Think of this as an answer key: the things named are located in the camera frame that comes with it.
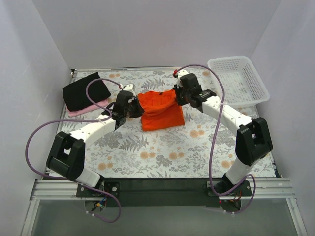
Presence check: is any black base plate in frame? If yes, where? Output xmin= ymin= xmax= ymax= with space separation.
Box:
xmin=76 ymin=177 xmax=253 ymax=208

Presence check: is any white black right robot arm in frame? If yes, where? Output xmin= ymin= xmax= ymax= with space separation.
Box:
xmin=173 ymin=70 xmax=273 ymax=196

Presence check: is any white plastic basket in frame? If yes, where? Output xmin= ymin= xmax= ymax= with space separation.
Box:
xmin=207 ymin=56 xmax=270 ymax=108

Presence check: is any floral table cloth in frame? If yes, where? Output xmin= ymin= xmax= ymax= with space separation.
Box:
xmin=49 ymin=69 xmax=275 ymax=179

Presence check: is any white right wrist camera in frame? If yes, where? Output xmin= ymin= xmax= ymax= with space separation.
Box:
xmin=173 ymin=69 xmax=189 ymax=78

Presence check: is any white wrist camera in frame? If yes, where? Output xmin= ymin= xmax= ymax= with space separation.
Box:
xmin=173 ymin=69 xmax=189 ymax=78
xmin=123 ymin=84 xmax=136 ymax=96

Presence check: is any folded pink t shirt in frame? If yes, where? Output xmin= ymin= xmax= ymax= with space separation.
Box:
xmin=66 ymin=78 xmax=109 ymax=118

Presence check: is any folded black t shirt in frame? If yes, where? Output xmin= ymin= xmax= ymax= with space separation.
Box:
xmin=62 ymin=71 xmax=112 ymax=112

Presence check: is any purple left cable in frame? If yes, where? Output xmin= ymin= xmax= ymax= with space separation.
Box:
xmin=26 ymin=78 xmax=122 ymax=223

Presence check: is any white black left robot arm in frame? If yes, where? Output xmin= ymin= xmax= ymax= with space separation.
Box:
xmin=46 ymin=87 xmax=143 ymax=197

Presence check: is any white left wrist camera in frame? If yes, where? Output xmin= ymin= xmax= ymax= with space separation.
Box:
xmin=123 ymin=84 xmax=136 ymax=96

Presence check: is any orange t shirt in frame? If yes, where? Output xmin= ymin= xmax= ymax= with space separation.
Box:
xmin=138 ymin=90 xmax=185 ymax=131

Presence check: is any aluminium frame rail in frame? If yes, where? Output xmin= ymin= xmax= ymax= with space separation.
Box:
xmin=30 ymin=178 xmax=307 ymax=236

